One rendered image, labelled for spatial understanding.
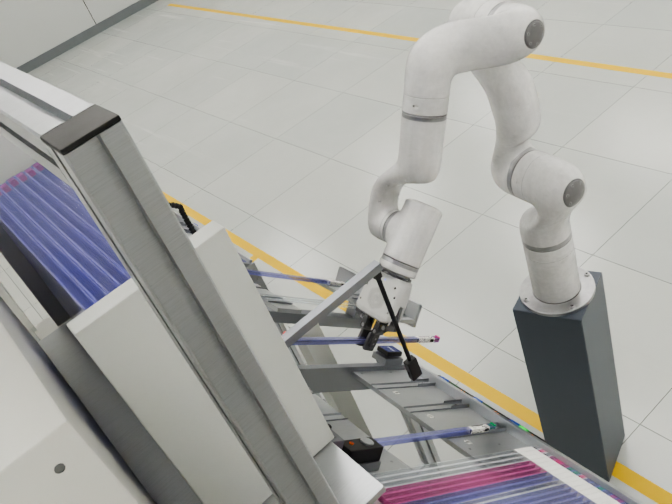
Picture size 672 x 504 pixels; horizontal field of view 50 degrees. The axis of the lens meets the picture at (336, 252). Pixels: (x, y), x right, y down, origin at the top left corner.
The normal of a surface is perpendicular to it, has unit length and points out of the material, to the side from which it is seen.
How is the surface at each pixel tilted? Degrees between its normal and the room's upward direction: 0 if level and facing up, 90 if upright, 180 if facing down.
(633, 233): 0
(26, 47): 90
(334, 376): 90
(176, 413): 90
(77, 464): 90
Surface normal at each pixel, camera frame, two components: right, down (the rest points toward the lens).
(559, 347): -0.50, 0.65
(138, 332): 0.60, 0.31
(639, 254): -0.32, -0.75
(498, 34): -0.26, 0.36
